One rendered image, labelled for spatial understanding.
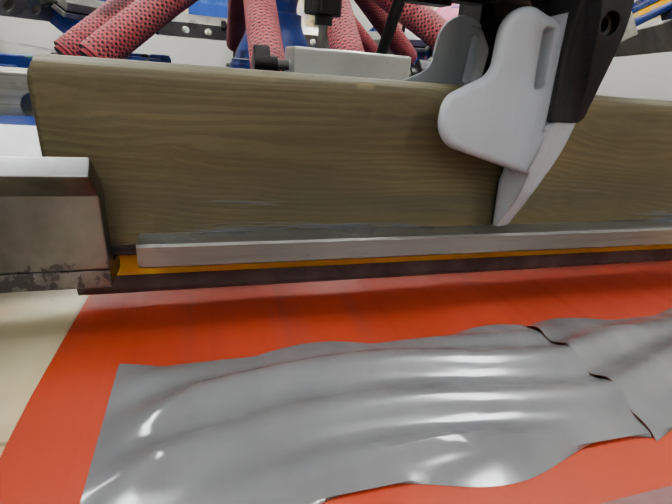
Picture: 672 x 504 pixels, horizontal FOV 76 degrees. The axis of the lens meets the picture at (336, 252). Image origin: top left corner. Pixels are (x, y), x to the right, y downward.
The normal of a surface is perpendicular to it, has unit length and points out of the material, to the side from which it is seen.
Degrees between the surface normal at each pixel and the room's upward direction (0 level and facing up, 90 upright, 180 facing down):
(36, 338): 0
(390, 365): 33
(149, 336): 0
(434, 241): 90
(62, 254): 90
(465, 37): 96
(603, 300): 0
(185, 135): 90
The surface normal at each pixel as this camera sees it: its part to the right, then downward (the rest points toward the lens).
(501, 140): 0.27, 0.30
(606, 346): 0.34, -0.55
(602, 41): 0.25, 0.56
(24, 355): 0.07, -0.91
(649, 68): -0.96, 0.04
